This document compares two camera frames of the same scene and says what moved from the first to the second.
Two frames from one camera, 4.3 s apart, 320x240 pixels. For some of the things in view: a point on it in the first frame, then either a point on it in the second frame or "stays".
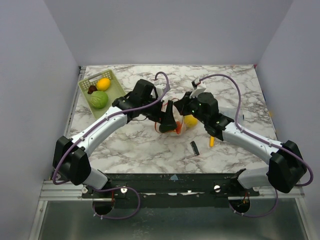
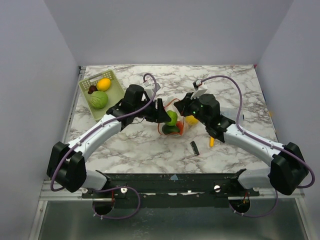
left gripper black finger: x=170 y=123 -> x=161 y=115
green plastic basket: x=114 y=91 stays
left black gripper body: x=153 y=111 stays
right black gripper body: x=181 y=105 stays
